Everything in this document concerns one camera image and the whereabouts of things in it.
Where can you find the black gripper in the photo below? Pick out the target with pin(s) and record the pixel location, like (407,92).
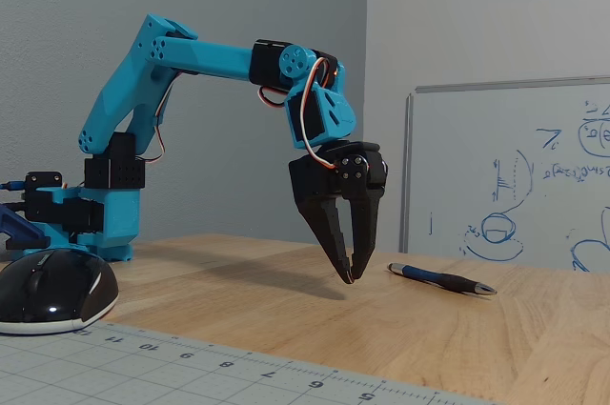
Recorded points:
(312,178)

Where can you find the blue and black pen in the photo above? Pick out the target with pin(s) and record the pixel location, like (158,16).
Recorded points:
(431,277)

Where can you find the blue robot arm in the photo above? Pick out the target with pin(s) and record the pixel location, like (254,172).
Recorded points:
(209,59)

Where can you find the whiteboard with blue drawings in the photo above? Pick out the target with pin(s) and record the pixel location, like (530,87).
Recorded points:
(476,162)

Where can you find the grey cutting mat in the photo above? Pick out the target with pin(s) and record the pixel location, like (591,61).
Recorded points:
(119,371)

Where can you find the black computer mouse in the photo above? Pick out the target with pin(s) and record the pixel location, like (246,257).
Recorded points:
(52,288)

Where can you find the dark blue table clamp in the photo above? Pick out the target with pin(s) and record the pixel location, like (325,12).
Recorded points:
(21,228)

